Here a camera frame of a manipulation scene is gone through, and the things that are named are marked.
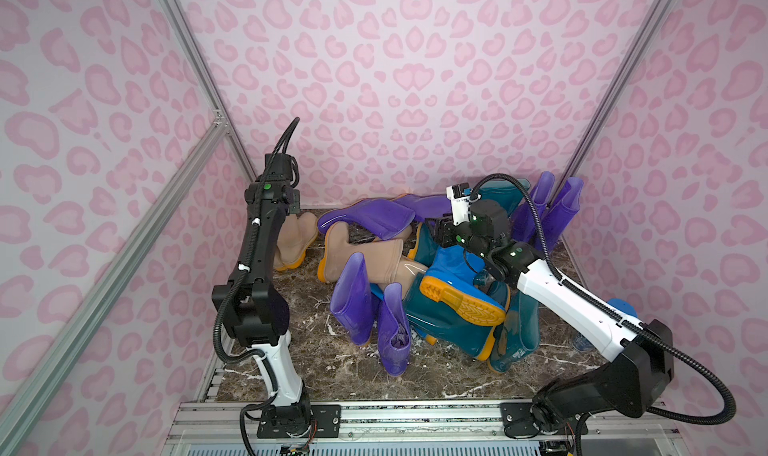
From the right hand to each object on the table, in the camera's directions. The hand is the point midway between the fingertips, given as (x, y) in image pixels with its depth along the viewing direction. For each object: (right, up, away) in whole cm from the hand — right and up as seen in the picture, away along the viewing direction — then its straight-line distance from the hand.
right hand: (434, 218), depth 77 cm
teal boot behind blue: (-1, -9, +21) cm, 22 cm away
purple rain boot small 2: (+37, +2, +8) cm, 38 cm away
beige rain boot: (-14, -12, +18) cm, 26 cm away
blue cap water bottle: (+44, -21, -4) cm, 49 cm away
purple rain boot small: (+30, -1, +17) cm, 35 cm away
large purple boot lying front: (-12, +1, +27) cm, 30 cm away
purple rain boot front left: (-20, -20, -5) cm, 29 cm away
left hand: (-43, +6, +8) cm, 44 cm away
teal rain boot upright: (+23, +9, +13) cm, 28 cm away
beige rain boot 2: (-41, -5, +18) cm, 45 cm away
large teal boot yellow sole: (+4, -29, +3) cm, 30 cm away
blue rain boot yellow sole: (+6, -16, +7) cm, 19 cm away
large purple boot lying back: (+1, +5, +32) cm, 33 cm away
